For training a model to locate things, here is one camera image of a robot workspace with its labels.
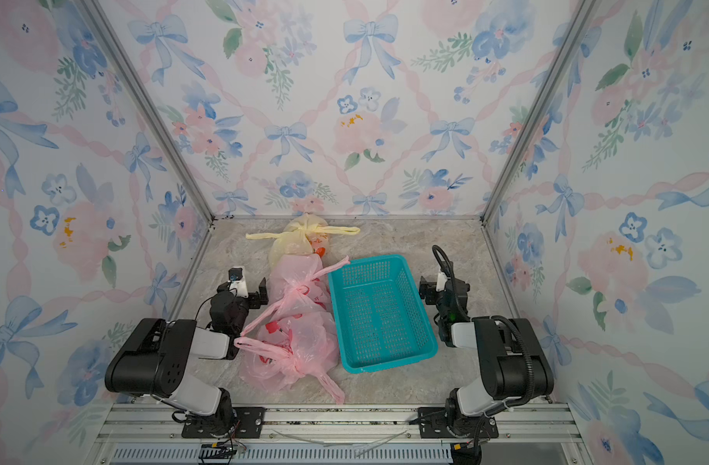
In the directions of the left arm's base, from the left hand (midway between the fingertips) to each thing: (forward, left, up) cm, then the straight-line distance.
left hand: (251, 278), depth 92 cm
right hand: (+2, -61, -1) cm, 61 cm away
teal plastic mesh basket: (-7, -41, -10) cm, 43 cm away
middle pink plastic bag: (-6, -17, +6) cm, 19 cm away
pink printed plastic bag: (-23, -15, +2) cm, 27 cm away
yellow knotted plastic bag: (+15, -16, +4) cm, 22 cm away
